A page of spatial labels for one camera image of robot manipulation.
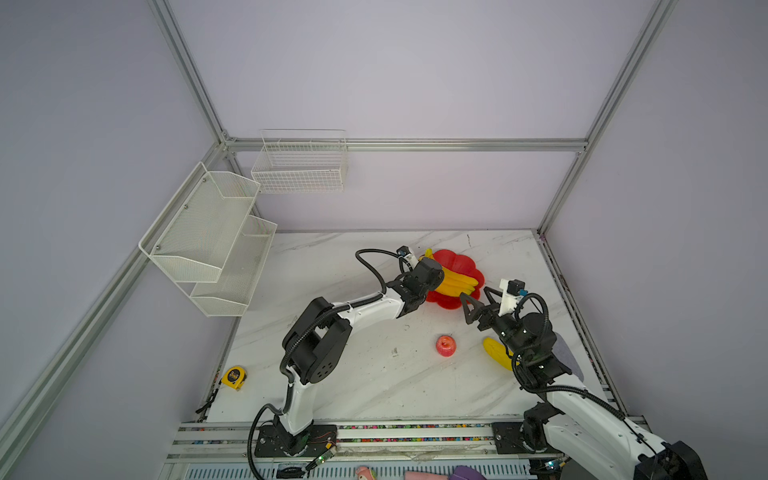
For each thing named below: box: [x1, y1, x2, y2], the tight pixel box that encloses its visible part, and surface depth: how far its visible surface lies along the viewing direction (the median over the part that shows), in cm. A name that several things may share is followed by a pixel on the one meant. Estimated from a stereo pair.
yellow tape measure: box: [221, 366, 247, 391], surface depth 84 cm
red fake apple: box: [436, 335, 457, 357], surface depth 88 cm
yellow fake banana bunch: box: [423, 248, 479, 297], surface depth 102 cm
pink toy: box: [356, 466, 374, 480], surface depth 68 cm
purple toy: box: [449, 465, 488, 480], surface depth 71 cm
